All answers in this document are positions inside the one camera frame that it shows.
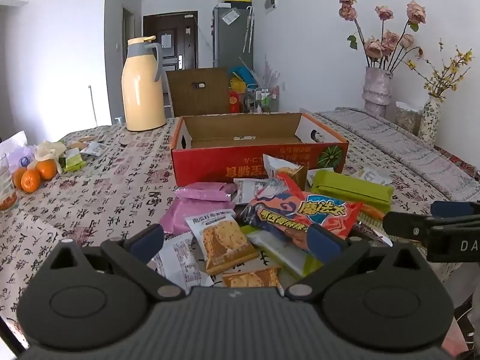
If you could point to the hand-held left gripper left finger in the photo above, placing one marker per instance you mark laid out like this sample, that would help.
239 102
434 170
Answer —
144 238

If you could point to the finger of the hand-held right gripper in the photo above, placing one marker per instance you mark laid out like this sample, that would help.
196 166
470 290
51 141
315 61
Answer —
407 225
457 210

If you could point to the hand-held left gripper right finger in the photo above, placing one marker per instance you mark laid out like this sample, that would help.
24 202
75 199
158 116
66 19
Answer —
326 240

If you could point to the large red noodle packet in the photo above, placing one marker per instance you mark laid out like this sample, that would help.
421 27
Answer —
292 210

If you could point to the long green white snack packet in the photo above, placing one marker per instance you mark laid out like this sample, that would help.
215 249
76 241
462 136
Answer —
281 251

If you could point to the pink snack packet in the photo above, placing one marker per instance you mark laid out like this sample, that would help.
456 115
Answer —
180 213
204 191

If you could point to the brown cracker snack packet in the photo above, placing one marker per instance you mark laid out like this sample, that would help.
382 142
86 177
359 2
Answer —
251 279
221 240

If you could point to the brown white snack packet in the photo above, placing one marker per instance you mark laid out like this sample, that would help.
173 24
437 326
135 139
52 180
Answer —
285 168

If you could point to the red cardboard box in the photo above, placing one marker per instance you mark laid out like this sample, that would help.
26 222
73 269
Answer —
225 165

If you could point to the grey quilted blanket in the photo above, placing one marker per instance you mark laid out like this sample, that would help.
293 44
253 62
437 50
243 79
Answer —
412 153

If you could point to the floral patterned vase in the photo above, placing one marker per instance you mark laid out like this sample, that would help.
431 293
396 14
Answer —
429 120

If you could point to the small white packet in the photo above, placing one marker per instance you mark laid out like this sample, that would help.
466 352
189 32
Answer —
95 149

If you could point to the small green packet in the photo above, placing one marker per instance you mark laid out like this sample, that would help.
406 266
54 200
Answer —
75 162

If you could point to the clear storage jar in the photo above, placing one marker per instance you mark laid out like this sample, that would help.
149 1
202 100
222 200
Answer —
407 120

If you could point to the orange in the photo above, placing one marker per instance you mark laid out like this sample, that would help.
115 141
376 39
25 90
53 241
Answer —
17 178
47 169
30 180

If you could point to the yellow blossom branches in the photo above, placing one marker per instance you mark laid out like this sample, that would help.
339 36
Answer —
438 90

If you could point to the cream crumpled wrapper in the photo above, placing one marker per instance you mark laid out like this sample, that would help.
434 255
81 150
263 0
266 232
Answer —
48 150

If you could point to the pink ribbed vase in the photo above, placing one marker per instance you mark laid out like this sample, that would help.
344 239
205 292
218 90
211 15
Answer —
377 90

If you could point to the yellow thermos jug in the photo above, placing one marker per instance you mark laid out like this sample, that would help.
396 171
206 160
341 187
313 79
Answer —
142 93

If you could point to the drinking glass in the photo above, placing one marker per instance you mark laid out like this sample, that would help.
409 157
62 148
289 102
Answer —
5 191

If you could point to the thin grey pole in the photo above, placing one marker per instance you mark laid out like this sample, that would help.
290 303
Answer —
92 101

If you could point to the brown cardboard box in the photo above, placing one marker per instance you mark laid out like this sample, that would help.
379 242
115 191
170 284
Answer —
187 97

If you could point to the white plastic bag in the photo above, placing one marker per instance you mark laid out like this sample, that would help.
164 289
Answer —
18 153

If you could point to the red package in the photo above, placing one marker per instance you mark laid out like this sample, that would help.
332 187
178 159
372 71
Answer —
234 101

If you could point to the yellow bag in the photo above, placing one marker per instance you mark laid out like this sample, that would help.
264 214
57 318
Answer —
238 85

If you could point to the dried pink rose bouquet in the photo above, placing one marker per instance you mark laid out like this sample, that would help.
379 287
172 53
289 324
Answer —
375 48

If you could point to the blue plastic folder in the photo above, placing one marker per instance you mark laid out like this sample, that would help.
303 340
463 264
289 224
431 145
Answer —
243 73

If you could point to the grey refrigerator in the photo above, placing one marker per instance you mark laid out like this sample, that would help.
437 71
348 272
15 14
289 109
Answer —
232 45

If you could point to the dark wooden door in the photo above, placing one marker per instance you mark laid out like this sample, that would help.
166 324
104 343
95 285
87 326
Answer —
176 26

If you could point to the white umbrella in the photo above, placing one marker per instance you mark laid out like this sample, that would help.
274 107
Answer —
247 33

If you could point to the paper note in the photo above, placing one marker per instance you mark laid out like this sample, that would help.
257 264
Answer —
230 17

